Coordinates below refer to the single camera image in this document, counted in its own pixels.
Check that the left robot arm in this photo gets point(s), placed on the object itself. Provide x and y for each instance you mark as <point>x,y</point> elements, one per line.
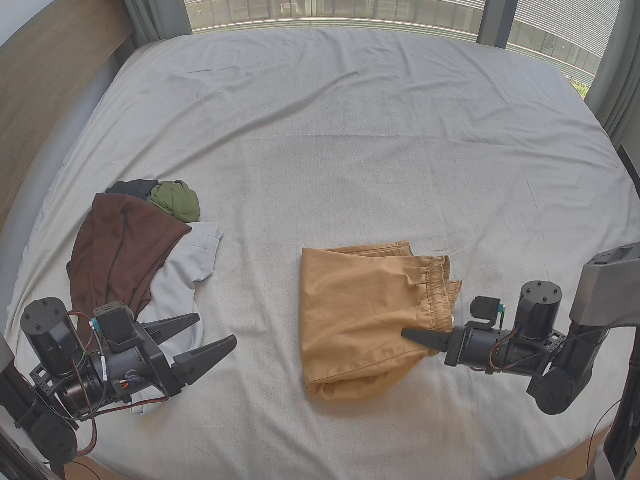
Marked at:
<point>50,338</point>

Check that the tan shorts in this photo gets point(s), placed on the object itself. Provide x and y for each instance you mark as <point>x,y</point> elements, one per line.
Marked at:
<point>360,308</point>

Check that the pale blue garment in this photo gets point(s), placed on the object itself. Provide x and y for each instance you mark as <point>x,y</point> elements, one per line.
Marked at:
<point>185,268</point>

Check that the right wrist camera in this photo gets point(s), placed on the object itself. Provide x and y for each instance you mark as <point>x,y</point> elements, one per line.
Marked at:
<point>485,310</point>

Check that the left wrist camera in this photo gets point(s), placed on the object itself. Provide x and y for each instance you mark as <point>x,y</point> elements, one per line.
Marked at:
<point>112,325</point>

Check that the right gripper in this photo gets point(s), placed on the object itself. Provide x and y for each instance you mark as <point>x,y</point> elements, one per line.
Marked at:
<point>480,349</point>

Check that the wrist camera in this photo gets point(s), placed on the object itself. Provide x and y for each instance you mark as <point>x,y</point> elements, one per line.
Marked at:
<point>112,325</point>
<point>485,310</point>

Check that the grey-green curtain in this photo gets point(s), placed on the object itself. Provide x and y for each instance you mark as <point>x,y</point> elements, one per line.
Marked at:
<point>620,68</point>
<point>150,3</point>

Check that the bed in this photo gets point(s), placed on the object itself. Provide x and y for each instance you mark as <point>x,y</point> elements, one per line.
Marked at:
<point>350,93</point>

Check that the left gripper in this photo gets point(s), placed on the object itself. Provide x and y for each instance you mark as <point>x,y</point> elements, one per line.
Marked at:
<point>145,368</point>

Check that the green garment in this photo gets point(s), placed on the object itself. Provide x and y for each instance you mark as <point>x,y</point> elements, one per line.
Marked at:
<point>175,200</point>

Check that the brown garment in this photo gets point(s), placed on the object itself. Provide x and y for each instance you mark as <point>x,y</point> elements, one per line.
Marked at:
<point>125,248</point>

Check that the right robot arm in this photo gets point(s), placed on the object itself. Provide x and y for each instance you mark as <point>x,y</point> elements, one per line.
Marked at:
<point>537,313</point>

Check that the black garment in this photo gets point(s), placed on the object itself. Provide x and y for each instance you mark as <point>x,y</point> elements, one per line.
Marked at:
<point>130,189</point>

